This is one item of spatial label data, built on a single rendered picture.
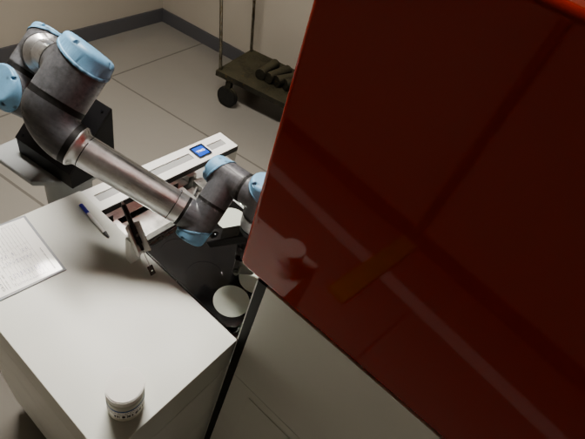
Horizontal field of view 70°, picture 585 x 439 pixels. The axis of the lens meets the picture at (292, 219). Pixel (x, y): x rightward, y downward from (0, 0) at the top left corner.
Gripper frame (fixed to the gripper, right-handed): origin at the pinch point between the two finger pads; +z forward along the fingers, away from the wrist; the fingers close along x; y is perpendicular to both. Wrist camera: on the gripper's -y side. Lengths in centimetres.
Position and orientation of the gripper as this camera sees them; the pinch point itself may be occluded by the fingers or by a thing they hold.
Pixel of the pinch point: (233, 271)
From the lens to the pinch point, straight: 121.1
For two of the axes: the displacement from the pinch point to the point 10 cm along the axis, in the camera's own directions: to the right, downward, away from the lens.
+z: -2.5, 6.7, 6.9
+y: 9.6, 2.4, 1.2
